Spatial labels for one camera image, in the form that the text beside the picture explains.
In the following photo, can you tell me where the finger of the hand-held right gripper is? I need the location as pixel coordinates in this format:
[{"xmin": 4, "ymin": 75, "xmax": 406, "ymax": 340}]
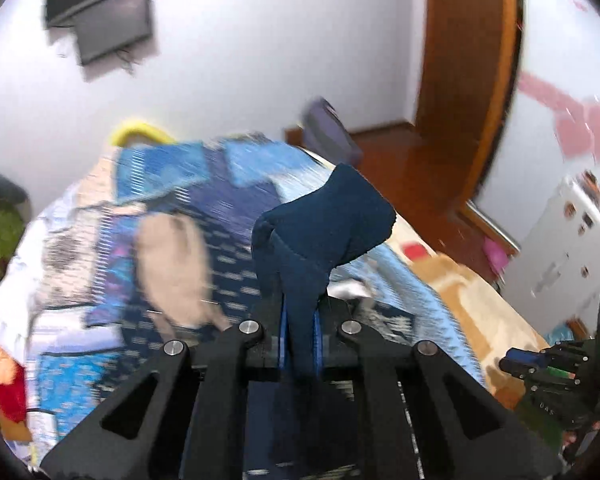
[{"xmin": 499, "ymin": 341, "xmax": 587, "ymax": 387}]

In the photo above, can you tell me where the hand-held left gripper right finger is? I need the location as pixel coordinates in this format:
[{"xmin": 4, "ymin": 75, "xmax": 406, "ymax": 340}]
[{"xmin": 313, "ymin": 296, "xmax": 563, "ymax": 480}]

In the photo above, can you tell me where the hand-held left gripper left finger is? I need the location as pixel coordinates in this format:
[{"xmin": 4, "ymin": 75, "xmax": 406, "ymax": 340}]
[{"xmin": 39, "ymin": 294, "xmax": 288, "ymax": 480}]

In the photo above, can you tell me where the navy patterned garment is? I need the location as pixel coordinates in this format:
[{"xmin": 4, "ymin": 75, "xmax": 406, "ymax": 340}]
[{"xmin": 122, "ymin": 162, "xmax": 417, "ymax": 480}]

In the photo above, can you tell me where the beige printed bed sheet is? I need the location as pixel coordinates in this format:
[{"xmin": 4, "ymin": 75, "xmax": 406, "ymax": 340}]
[{"xmin": 305, "ymin": 150, "xmax": 551, "ymax": 411}]

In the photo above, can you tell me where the white cabinet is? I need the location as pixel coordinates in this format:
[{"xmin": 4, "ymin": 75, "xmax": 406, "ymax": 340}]
[{"xmin": 500, "ymin": 174, "xmax": 600, "ymax": 328}]

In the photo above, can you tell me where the blue patchwork blanket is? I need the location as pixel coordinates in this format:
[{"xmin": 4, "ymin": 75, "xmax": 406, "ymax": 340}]
[{"xmin": 27, "ymin": 132, "xmax": 486, "ymax": 466}]

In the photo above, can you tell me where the yellow pillow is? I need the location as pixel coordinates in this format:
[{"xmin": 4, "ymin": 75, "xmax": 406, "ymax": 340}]
[{"xmin": 109, "ymin": 119, "xmax": 177, "ymax": 147}]

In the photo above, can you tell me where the white sheet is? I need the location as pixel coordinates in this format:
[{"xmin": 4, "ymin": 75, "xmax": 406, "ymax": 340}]
[{"xmin": 0, "ymin": 205, "xmax": 48, "ymax": 331}]

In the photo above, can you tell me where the red and orange plush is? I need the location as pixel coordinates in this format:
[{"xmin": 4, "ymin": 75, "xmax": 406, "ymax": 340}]
[{"xmin": 0, "ymin": 327, "xmax": 31, "ymax": 443}]

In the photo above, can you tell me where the brown wooden door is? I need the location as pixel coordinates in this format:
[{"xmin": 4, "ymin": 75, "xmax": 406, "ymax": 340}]
[{"xmin": 414, "ymin": 0, "xmax": 525, "ymax": 211}]

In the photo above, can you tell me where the pink wall decoration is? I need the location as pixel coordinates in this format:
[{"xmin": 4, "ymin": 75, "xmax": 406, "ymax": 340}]
[{"xmin": 519, "ymin": 72, "xmax": 600, "ymax": 162}]

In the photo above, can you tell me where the black wall television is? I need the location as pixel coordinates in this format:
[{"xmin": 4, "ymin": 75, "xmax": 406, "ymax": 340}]
[{"xmin": 44, "ymin": 0, "xmax": 185, "ymax": 67}]

